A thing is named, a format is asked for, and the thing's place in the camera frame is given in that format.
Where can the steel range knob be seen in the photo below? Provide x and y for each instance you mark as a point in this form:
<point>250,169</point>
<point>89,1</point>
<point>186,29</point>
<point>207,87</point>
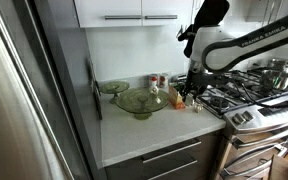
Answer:
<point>238,118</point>
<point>248,115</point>

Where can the brown cardboard box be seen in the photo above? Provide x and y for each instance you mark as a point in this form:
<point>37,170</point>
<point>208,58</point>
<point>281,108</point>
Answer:
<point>280,168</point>

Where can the steel lidded pan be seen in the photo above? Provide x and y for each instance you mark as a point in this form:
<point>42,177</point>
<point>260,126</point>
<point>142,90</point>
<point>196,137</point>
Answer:
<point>280,64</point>

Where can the narrow white cabinet door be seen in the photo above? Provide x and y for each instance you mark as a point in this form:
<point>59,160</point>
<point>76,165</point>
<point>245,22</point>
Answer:
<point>167,8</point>

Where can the large green glass cake stand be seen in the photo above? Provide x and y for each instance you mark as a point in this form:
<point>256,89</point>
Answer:
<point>140,101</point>

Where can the dark grey base cabinet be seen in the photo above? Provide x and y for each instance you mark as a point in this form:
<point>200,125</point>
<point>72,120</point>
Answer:
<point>207,148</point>

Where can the orange vitamin drink box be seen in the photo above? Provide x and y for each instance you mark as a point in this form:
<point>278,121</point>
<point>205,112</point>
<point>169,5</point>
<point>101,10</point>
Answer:
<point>175,100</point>

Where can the stainless steel gas range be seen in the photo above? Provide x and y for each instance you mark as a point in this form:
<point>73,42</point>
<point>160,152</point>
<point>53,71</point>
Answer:
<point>219,102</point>

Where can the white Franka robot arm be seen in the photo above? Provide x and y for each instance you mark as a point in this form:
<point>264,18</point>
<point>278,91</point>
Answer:
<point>224,50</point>

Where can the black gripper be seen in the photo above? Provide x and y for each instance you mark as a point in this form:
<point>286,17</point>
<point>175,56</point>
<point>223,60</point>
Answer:
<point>194,81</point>

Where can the small green glass cake stand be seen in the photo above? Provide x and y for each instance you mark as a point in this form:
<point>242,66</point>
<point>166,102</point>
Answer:
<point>114,87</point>

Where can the white shaker red cap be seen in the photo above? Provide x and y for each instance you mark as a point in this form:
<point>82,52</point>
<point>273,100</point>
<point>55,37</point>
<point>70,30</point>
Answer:
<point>154,87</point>

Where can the black flat rectangular panel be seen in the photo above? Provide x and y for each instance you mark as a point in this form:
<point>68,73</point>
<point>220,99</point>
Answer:
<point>95,93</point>

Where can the stainless steel pot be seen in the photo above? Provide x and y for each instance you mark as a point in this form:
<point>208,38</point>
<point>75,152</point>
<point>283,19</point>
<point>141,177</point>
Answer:
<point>272,81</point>

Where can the wide white cabinet door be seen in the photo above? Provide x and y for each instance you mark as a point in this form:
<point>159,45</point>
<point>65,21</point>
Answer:
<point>107,8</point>

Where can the white canister red label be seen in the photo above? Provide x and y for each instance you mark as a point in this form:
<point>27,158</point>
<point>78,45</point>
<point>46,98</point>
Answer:
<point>151,76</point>
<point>164,80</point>

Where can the stainless steel refrigerator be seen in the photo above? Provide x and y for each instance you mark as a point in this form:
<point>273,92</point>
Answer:
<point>24,100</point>

